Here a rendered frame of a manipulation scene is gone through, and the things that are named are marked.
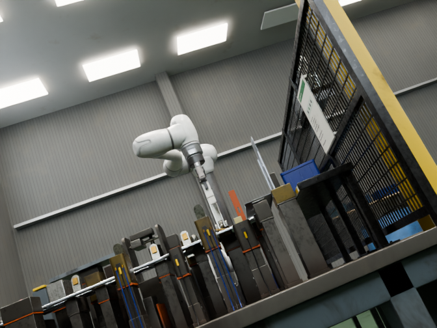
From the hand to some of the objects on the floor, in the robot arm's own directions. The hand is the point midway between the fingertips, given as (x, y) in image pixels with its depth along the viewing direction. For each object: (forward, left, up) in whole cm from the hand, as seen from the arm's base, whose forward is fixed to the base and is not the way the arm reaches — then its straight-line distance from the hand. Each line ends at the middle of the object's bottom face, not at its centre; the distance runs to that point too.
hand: (211, 198), depth 187 cm
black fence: (-23, +49, -121) cm, 132 cm away
